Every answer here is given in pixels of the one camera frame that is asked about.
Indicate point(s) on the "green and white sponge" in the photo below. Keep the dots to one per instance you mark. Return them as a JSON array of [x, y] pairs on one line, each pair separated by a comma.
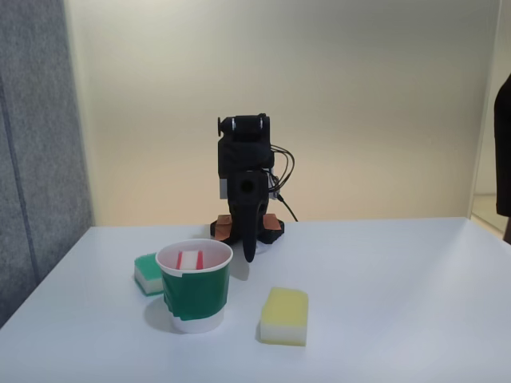
[[145, 275]]

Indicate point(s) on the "grey fabric partition panel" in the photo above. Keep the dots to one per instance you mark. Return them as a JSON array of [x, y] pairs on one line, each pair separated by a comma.
[[36, 159]]

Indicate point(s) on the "white cup with green tape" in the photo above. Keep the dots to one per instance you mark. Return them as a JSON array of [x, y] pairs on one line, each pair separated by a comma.
[[195, 295]]

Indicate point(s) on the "orange tape piece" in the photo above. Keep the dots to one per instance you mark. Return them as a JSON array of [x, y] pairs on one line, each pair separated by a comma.
[[223, 227], [271, 222]]

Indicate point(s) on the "red and white sponge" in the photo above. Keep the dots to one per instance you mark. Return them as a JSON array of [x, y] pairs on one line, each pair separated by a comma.
[[191, 260]]

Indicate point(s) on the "white wall box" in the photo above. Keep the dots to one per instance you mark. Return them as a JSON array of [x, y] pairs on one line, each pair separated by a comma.
[[223, 188]]

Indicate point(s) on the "yellow and white sponge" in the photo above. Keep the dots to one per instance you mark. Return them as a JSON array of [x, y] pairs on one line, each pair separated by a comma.
[[284, 315]]

